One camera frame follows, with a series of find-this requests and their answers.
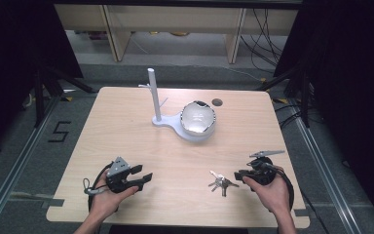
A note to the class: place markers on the light wooden desk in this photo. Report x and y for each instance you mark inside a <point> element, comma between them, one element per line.
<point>175,19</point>

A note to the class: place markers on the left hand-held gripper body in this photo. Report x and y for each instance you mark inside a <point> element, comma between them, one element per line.
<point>118,175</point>

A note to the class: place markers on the black curtain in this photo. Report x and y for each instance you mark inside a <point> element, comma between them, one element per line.
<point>354,81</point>
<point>16,65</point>

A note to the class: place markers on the aluminium floor rail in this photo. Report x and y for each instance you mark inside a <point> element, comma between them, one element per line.
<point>19,162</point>
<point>324,172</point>

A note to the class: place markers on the person's right hand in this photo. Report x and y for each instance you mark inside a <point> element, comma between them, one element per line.
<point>274,196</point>

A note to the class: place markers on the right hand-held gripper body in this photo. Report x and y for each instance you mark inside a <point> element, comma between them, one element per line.
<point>262,172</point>

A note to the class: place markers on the person's left hand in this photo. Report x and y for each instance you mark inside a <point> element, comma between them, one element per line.
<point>105,203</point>

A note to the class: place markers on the dark round table grommet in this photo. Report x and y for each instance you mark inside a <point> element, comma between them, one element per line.
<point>217,102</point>

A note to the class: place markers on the black metal stand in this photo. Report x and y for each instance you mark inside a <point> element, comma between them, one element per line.
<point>304,97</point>
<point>39,97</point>

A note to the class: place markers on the bunch of silver keys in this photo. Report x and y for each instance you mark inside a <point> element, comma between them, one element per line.
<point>221,183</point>

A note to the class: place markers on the white key stand with pole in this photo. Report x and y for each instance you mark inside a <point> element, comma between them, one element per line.
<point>157,104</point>

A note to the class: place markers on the silver white bowl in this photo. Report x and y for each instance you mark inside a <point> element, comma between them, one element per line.
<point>197,117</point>

